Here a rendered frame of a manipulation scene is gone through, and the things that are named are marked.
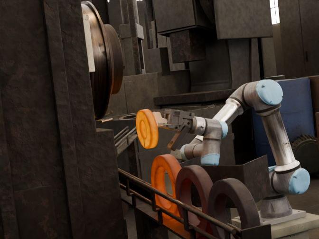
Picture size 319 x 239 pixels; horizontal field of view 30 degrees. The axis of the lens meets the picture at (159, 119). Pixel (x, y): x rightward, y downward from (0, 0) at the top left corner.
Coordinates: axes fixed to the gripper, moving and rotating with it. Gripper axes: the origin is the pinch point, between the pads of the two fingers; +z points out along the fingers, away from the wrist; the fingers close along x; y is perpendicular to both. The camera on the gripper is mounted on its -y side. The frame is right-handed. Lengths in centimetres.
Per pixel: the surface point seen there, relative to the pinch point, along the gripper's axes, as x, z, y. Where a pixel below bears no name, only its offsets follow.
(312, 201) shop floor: -137, -193, -36
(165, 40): -472, -199, 119
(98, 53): 14.4, 27.9, 22.1
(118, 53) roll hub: 5.9, 17.6, 24.9
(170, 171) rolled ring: 70, 19, -14
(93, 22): 10.3, 30.1, 33.4
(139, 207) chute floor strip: 48, 18, -27
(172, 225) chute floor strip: 70, 16, -29
